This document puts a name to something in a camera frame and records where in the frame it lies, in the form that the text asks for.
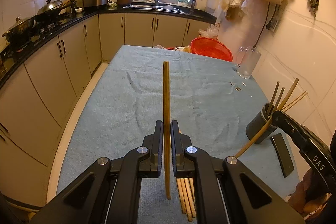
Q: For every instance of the black flat lid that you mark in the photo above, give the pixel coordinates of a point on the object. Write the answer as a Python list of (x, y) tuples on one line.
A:
[(283, 154)]

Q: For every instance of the light blue towel mat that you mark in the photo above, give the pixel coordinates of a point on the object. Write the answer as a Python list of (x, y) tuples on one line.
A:
[(127, 101)]

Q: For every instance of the right human hand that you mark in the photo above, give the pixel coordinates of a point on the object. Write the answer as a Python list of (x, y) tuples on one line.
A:
[(299, 201)]

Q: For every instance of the light chopstick in holder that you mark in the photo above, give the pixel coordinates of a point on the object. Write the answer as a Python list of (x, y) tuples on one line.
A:
[(295, 101)]

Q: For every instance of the dark cylindrical utensil holder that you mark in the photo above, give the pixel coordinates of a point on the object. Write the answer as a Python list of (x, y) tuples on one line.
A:
[(257, 123)]

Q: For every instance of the wok with lid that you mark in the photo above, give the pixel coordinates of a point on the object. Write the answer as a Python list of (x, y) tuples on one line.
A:
[(49, 12)]

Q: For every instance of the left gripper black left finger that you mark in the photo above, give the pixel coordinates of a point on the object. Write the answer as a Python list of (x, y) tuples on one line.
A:
[(108, 190)]

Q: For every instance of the orange plastic basket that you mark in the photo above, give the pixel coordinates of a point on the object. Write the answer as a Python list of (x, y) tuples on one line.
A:
[(210, 48)]

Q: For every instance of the small metal bits on towel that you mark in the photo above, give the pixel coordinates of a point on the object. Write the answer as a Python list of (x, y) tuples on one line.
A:
[(237, 87)]

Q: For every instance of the frying pan on stove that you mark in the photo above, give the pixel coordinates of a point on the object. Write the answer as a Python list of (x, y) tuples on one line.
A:
[(20, 30)]

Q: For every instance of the beige kitchen cabinets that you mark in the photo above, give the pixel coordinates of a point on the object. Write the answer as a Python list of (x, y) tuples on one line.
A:
[(43, 74)]

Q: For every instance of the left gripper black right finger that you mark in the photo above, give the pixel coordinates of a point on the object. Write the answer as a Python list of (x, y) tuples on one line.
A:
[(226, 191)]

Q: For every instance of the wooden chopstick pile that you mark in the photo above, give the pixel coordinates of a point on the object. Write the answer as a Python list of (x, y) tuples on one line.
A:
[(181, 197), (191, 195), (186, 200)]

